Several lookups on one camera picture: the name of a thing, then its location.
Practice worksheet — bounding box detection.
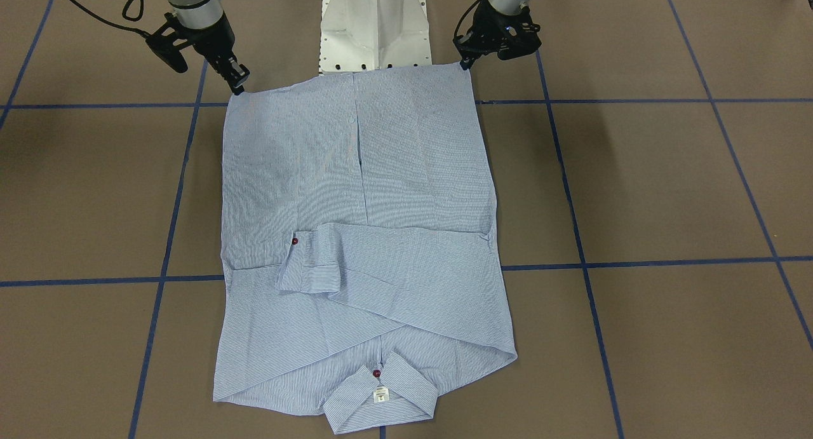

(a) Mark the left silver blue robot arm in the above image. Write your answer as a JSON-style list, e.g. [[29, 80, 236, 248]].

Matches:
[[453, 0, 541, 71]]

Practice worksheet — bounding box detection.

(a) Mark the blue striped button shirt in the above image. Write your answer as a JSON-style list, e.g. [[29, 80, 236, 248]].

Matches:
[[213, 63, 518, 435]]

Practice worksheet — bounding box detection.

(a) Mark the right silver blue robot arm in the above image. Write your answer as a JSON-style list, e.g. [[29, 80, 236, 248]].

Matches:
[[69, 0, 250, 95]]

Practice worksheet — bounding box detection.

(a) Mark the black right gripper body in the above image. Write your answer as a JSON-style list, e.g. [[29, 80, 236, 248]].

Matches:
[[145, 13, 236, 75]]

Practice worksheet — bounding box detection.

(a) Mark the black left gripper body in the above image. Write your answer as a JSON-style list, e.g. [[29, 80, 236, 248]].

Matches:
[[453, 0, 541, 62]]

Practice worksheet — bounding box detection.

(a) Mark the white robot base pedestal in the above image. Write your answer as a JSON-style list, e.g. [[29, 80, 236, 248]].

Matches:
[[318, 0, 432, 75]]

